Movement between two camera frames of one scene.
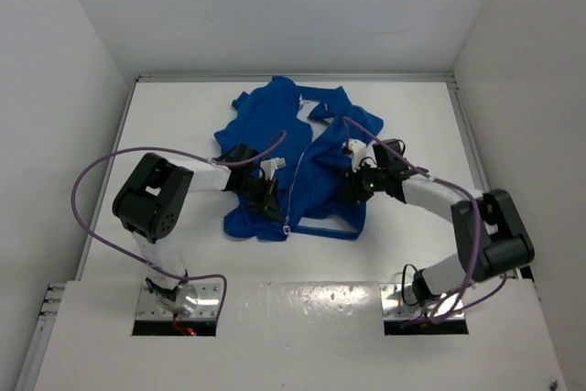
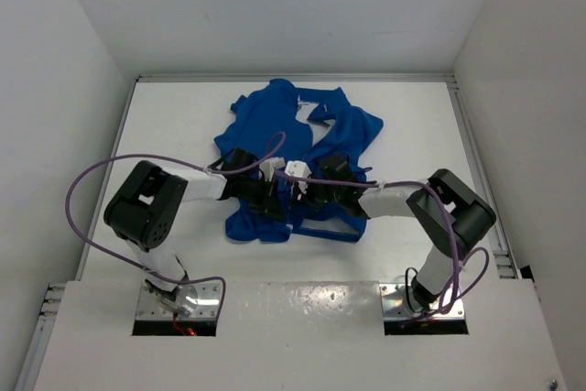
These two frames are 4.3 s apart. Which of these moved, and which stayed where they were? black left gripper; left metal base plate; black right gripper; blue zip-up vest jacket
Moved: black right gripper
Stayed: left metal base plate; black left gripper; blue zip-up vest jacket
